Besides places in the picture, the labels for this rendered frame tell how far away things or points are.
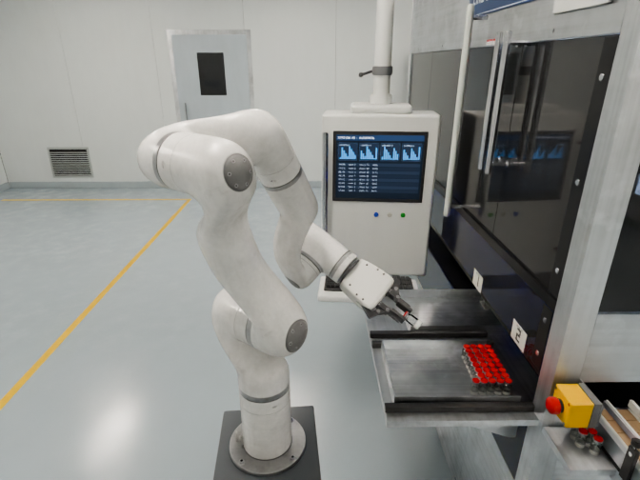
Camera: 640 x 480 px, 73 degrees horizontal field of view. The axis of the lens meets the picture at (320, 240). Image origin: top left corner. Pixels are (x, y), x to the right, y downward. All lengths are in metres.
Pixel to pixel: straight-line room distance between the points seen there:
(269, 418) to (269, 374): 0.11
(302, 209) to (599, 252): 0.65
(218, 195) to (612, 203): 0.80
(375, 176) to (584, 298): 1.07
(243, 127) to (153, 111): 6.06
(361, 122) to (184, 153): 1.28
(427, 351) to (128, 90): 6.06
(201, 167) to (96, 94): 6.47
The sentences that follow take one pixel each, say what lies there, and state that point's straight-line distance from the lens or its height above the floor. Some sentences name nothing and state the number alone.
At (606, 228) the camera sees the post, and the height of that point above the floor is 1.42.
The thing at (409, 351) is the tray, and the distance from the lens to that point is 1.48.
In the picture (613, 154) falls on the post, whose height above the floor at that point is 1.58.
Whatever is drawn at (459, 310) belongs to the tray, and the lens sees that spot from 1.74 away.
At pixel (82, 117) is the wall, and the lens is 7.26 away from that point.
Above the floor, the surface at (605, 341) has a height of 1.14.
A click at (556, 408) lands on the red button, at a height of 1.00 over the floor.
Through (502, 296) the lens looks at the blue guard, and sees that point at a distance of 1.49.
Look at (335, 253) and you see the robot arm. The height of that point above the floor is 1.32.
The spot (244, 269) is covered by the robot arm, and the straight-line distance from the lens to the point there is 0.82.
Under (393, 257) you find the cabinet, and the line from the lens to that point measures 2.08.
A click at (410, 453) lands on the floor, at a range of 2.38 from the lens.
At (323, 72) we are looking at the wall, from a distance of 6.42.
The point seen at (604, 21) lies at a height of 1.82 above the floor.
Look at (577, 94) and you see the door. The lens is 1.19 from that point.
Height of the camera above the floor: 1.75
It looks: 22 degrees down
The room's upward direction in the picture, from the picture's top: straight up
